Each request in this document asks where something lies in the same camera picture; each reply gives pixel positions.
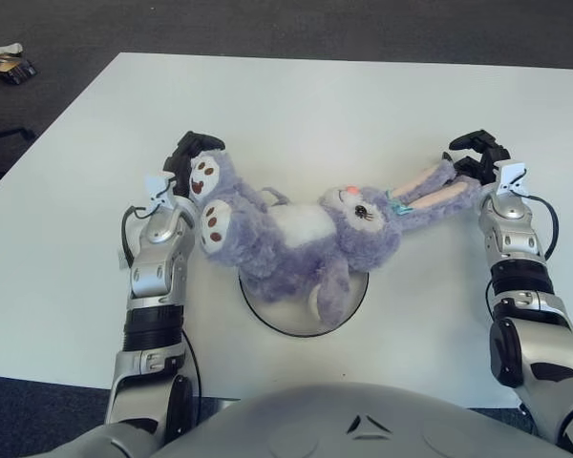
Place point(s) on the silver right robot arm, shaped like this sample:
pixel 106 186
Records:
pixel 525 286

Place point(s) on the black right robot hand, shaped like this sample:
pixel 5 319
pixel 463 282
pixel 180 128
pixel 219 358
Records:
pixel 484 162

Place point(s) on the dark cardboard box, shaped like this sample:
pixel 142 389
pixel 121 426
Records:
pixel 12 71

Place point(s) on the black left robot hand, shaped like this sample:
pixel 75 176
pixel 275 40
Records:
pixel 184 162

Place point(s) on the grey robot torso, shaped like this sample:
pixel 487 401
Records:
pixel 363 429

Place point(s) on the purple plush rabbit doll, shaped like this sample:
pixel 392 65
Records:
pixel 296 234

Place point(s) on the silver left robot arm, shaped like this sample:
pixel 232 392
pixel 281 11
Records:
pixel 157 267

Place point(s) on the white plate with black rim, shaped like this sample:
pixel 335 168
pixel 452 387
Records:
pixel 291 319

